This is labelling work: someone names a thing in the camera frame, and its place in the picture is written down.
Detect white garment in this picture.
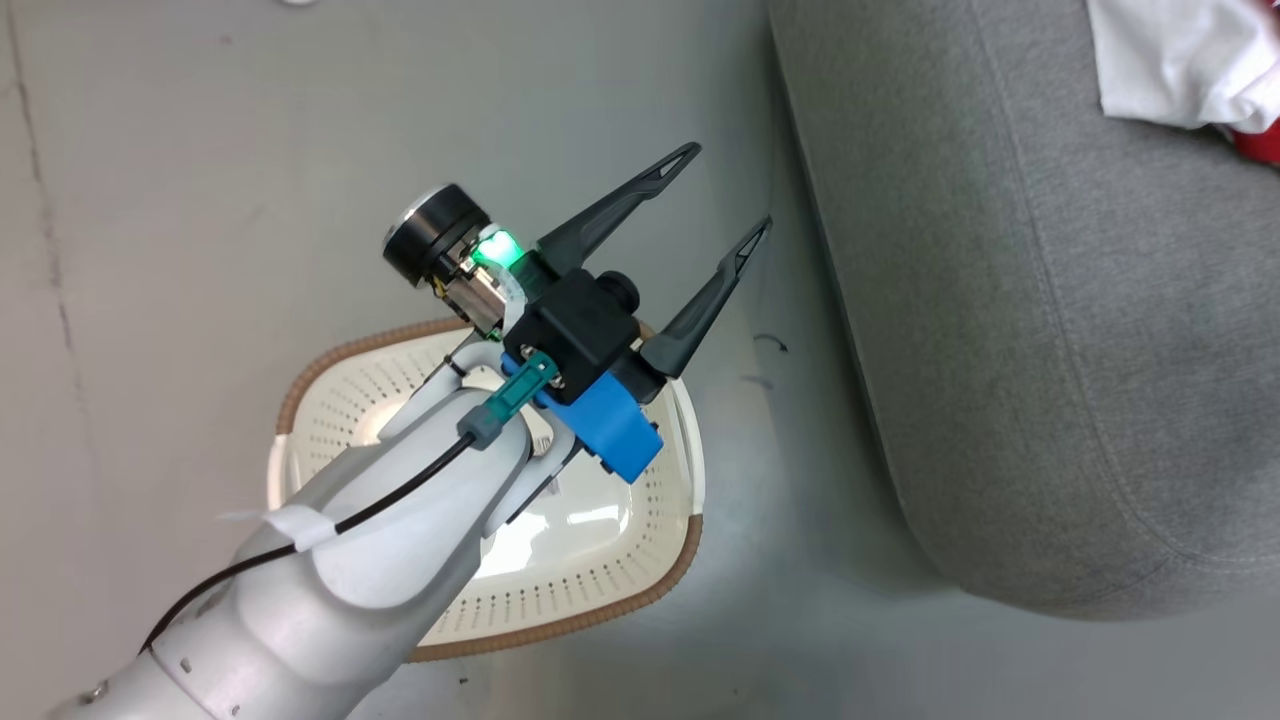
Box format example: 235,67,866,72
1085,0,1280,134

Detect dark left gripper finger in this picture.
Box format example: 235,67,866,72
537,142,703,279
640,215,774,379

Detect cream laundry basket, brown rim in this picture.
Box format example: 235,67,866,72
267,318,707,663

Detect grey fabric sofa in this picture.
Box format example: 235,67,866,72
768,0,1280,621

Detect left gripper body with black motor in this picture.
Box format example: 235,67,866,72
382,184,547,337

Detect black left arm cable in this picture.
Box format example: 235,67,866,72
140,350,561,656

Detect white tape strip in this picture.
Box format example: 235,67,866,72
215,505,341,551

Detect red basketball jersey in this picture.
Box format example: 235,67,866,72
1225,122,1280,166

